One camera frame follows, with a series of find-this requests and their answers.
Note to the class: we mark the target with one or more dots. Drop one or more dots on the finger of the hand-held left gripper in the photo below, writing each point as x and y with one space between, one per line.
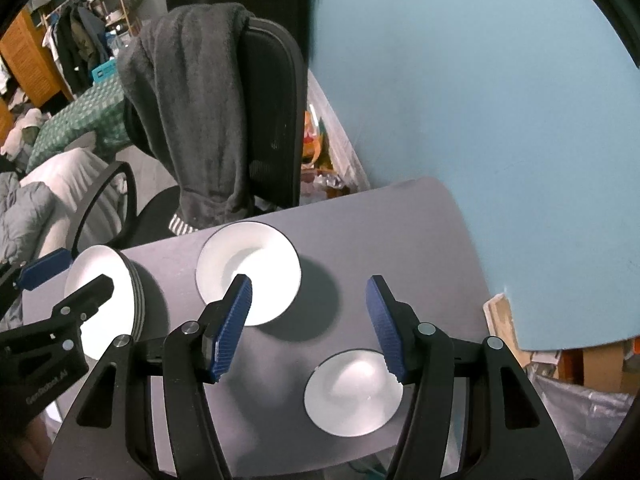
45 267
87 295

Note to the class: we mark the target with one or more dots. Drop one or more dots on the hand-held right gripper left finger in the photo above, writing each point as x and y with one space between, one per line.
230 332

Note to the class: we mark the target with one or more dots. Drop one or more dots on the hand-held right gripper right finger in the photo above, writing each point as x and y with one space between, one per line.
389 332

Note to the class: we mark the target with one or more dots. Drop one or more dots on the white plate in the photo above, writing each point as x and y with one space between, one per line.
143 310
95 267

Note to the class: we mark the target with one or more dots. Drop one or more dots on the white bowl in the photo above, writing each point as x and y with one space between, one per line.
265 260
350 395

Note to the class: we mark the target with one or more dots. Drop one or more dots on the grey duvet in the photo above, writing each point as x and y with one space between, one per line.
25 210

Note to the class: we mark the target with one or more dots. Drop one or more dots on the bed with grey sheet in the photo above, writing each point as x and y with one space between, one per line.
67 172

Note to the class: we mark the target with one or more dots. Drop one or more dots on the wooden board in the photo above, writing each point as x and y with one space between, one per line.
502 327

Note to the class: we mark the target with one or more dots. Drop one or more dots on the green checkered cloth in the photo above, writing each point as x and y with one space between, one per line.
75 120

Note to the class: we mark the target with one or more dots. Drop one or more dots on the teal plastic crate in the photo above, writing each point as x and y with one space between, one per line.
104 72

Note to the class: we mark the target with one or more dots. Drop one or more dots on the orange bag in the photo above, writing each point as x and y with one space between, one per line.
315 140

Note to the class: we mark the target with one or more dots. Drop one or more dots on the cardboard box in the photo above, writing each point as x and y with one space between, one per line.
595 367

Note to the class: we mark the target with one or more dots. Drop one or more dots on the dark grey fleece robe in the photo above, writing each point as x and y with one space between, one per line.
190 110

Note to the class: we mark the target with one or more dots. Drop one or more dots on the wooden wardrobe door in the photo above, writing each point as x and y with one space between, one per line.
27 55

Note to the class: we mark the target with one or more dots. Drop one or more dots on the grey plastic bag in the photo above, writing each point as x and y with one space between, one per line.
585 425

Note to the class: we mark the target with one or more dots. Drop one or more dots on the hanging clothes on rack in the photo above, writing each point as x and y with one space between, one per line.
80 45

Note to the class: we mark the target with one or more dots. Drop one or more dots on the black office chair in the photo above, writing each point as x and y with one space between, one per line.
272 110

